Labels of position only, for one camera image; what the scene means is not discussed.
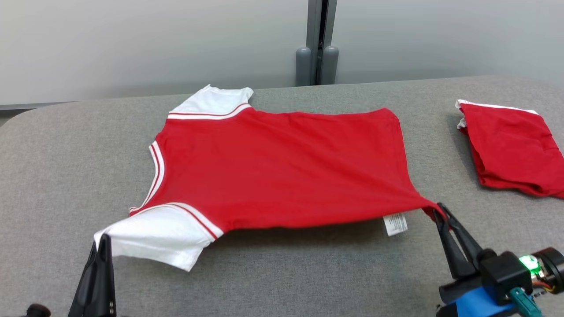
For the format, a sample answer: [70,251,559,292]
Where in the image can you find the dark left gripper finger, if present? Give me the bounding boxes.
[100,234,118,317]
[68,240,104,317]

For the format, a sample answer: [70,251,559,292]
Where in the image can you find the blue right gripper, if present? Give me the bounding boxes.
[433,203,564,317]

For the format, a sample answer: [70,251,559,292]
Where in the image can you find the red shorts with white stripe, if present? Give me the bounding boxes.
[455,99,564,199]

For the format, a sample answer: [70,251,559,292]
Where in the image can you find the red white basketball jersey tee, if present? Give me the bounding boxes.
[94,85,446,272]

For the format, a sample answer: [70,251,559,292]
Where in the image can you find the teal plug black right cable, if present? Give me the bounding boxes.
[509,288,544,317]

